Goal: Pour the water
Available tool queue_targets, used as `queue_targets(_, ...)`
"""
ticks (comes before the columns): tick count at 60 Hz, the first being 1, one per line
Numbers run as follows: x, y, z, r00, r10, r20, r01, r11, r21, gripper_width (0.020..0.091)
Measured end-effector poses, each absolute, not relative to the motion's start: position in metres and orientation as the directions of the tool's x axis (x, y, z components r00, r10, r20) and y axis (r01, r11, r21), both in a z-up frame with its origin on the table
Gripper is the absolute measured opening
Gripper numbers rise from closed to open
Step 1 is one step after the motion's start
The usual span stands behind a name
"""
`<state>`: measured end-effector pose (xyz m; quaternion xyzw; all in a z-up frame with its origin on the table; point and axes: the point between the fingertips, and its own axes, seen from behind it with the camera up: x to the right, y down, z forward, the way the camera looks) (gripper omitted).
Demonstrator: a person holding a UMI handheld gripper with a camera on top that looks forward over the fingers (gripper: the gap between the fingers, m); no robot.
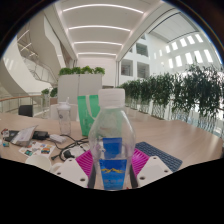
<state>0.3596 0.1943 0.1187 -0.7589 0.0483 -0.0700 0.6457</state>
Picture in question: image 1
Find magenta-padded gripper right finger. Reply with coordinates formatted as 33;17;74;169
129;147;174;189

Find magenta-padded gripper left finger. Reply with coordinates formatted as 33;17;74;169
53;148;98;190

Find clear blue-labelled water bottle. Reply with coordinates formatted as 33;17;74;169
88;87;137;191

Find white power adapter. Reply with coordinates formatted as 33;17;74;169
49;133;68;144

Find colourful sticker sheet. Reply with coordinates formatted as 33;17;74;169
18;140;56;158

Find black power adapter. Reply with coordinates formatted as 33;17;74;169
32;130;50;141

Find clear shaker bottle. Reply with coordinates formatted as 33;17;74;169
55;97;72;136

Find tablet with printed cover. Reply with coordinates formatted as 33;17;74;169
9;125;39;147

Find black notebook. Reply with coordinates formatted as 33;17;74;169
2;129;21;143

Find black chair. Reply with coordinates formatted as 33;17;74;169
18;104;34;118

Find tall green plant hedge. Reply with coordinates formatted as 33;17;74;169
118;63;224;134

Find potted green plants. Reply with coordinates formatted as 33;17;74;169
40;87;59;106

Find white cabinet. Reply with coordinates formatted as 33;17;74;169
57;73;104;105

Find wooden-topped glass railing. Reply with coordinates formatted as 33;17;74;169
0;94;43;114

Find low green shrub row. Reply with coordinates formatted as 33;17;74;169
58;65;106;77

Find ceiling light strips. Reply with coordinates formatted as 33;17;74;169
61;3;145;58

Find black cables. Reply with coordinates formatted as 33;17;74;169
49;134;91;162

